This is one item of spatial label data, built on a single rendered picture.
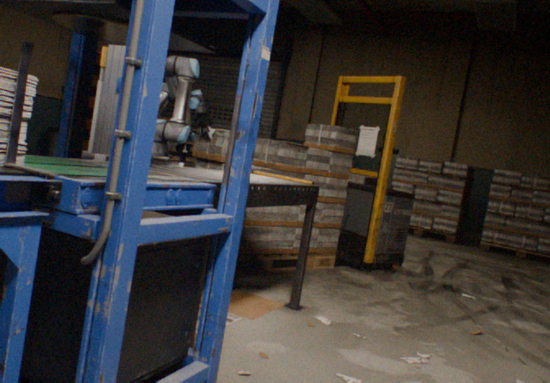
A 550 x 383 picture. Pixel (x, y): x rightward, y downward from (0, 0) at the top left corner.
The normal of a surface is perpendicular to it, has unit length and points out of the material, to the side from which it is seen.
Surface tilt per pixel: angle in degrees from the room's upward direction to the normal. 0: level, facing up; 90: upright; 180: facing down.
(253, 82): 90
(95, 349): 90
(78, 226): 90
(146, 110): 90
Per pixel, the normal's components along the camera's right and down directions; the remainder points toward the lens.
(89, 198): 0.89, 0.17
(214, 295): -0.42, -0.02
